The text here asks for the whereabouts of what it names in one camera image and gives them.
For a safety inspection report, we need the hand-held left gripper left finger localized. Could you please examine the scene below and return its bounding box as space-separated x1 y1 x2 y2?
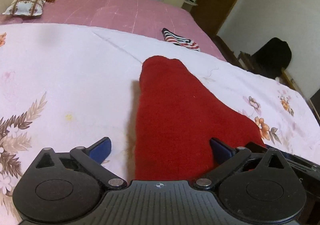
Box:
35 137 128 190

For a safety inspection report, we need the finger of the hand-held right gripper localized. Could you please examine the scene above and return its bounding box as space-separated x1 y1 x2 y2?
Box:
245 142 268 154

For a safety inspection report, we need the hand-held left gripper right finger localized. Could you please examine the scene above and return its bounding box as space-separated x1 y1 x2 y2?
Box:
192 137 288 190

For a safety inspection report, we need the red towel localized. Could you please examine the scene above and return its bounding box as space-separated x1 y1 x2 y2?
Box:
134 55 267 182

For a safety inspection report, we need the white floral blanket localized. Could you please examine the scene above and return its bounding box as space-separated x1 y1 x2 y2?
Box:
0 23 320 225

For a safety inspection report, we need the brown wooden furniture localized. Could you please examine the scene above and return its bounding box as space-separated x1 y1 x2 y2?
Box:
216 35 320 120

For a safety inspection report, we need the black bag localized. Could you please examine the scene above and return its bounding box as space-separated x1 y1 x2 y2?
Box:
251 37 292 79

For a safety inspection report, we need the striped cloth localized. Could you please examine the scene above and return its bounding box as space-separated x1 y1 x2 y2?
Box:
161 28 202 52

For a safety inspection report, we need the pink bed sheet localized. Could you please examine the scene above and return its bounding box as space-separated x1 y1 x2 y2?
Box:
0 0 228 62

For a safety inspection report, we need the white patterned pillow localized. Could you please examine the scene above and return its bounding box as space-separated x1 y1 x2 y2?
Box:
2 0 46 17

